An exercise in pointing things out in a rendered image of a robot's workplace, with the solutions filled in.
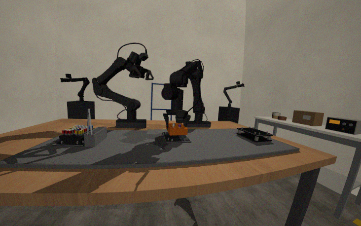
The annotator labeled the orange tube rack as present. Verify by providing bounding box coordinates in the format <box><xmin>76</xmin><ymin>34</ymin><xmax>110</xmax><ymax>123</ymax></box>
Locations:
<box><xmin>168</xmin><ymin>123</ymin><xmax>188</xmax><ymax>135</ymax></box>

